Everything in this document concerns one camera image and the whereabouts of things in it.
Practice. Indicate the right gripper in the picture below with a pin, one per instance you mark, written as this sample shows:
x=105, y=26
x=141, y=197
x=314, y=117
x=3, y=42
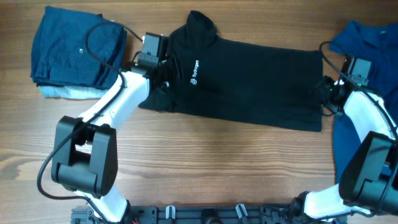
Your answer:
x=325, y=83

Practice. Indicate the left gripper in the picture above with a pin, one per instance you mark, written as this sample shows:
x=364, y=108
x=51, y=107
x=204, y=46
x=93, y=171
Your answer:
x=174, y=71

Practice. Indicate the black polo shirt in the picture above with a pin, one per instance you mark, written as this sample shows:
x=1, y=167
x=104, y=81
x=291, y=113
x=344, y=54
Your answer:
x=242, y=82

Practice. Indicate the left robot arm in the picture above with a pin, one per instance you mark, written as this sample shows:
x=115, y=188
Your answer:
x=85, y=160

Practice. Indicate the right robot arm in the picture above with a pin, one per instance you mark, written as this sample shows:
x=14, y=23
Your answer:
x=367, y=184

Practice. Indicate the blue polo shirt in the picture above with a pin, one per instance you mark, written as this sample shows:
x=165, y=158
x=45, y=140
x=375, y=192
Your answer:
x=379, y=46

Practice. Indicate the folded navy blue garment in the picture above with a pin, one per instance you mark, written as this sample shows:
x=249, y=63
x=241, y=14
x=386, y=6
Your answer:
x=70, y=47

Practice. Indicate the folded light grey garment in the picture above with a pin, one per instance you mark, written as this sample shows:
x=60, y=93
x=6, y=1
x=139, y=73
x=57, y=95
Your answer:
x=72, y=92

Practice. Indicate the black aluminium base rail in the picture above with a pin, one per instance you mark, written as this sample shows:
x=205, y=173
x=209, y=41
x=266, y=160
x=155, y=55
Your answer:
x=264, y=214

